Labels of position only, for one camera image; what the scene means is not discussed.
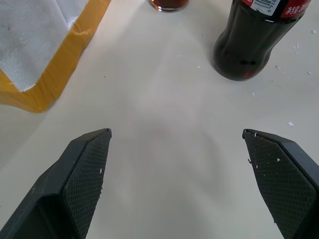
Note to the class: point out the glass of dark drink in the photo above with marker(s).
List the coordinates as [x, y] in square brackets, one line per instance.
[168, 5]

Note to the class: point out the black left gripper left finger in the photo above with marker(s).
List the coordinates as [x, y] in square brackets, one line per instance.
[74, 184]

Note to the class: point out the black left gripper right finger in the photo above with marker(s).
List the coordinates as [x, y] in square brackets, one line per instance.
[281, 184]

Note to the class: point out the cola bottle red label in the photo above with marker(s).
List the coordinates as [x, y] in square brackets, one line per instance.
[251, 42]

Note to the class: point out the yellow tape-wrapped box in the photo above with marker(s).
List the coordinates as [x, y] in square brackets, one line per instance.
[30, 49]

